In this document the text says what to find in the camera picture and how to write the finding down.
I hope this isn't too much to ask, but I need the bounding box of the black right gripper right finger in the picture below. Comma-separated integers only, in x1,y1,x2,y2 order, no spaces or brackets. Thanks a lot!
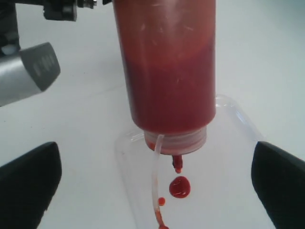
251,141,305,229

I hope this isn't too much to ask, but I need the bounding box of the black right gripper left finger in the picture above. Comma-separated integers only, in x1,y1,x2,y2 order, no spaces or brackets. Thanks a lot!
0,142,62,229

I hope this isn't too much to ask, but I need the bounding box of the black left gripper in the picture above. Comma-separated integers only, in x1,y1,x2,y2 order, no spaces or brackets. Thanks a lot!
0,0,98,55

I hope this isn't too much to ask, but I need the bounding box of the red sauce squeeze bottle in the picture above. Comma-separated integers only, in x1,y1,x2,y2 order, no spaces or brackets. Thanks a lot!
112,0,217,229

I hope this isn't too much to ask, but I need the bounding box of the red sauce blob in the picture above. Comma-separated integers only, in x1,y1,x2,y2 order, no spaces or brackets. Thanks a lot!
169,176,191,198

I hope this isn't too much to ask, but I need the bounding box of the small red round object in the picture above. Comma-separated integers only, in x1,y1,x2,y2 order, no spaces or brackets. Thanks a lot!
158,197,166,206

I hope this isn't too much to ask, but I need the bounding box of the white rectangular plastic tray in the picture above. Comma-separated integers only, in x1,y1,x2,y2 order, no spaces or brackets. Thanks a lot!
115,95,274,229

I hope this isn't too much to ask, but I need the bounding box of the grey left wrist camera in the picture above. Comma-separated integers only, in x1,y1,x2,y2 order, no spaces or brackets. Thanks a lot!
0,42,61,106

